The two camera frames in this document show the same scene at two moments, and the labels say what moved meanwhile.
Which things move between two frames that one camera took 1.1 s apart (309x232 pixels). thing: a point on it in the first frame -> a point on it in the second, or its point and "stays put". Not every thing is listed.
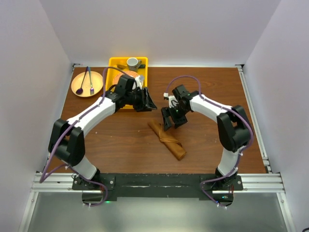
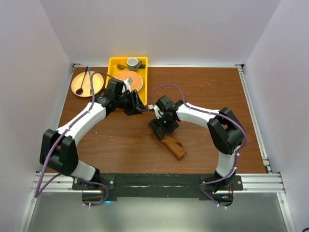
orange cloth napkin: (174, 146) stays put
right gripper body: (177, 114) -> (164, 123)
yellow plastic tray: (113, 62) stays put
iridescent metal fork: (91, 91) stays put
